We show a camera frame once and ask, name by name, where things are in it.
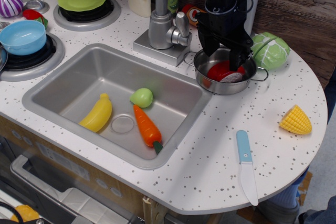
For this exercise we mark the purple toy onion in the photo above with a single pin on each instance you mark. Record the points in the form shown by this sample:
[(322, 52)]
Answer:
[(11, 8)]

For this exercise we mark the blue toy bowl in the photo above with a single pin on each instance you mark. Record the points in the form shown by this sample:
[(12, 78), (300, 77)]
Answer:
[(23, 37)]

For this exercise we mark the red toy ketchup bottle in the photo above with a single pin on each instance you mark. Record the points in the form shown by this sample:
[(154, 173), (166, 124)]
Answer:
[(191, 11)]

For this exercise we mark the back right stove burner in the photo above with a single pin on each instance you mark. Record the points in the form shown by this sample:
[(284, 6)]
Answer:
[(95, 19)]

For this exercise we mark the yellow toy corn piece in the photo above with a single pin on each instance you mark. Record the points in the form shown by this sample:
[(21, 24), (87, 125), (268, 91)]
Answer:
[(296, 121)]

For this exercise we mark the green toy cabbage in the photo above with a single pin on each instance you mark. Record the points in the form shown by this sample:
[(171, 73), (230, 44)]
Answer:
[(269, 51)]

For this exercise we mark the blue white toy knife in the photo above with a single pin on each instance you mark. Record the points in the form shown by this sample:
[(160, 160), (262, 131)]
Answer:
[(247, 178)]

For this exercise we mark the grey shoe with sock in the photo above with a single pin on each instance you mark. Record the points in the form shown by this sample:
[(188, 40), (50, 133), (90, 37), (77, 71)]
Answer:
[(283, 207)]

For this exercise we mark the red toy strawberry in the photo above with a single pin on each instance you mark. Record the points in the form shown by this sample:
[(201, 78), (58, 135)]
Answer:
[(31, 14)]

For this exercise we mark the small steel pan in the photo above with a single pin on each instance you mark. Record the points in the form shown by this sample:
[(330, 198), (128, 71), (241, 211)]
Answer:
[(202, 63)]

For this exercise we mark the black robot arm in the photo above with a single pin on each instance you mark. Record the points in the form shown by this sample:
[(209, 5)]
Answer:
[(219, 7)]

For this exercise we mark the grey toy sink basin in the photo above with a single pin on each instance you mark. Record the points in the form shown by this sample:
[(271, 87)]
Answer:
[(68, 94)]

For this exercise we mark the yellow toy banana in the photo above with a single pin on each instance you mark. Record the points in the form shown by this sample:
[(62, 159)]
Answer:
[(99, 115)]

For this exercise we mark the orange toy below counter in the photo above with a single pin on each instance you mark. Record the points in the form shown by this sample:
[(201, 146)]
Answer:
[(27, 213)]

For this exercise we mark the green toy can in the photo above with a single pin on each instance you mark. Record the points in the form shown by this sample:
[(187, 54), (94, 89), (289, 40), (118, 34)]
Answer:
[(173, 6)]

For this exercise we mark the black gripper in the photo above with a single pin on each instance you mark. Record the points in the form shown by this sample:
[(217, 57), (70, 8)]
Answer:
[(227, 30)]

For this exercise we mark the front left stove burner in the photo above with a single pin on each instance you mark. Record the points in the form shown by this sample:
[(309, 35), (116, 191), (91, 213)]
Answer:
[(22, 68)]

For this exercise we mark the silver toy faucet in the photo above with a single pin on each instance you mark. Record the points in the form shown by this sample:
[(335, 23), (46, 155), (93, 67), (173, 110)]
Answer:
[(166, 40)]

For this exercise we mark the green toy pear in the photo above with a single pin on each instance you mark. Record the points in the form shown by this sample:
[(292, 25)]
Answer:
[(142, 97)]

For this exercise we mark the orange toy carrot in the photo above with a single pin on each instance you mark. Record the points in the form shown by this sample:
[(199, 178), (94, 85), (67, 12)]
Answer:
[(148, 130)]

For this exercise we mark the grey stove knob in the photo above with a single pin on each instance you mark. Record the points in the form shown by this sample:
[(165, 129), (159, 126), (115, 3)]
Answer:
[(37, 5)]

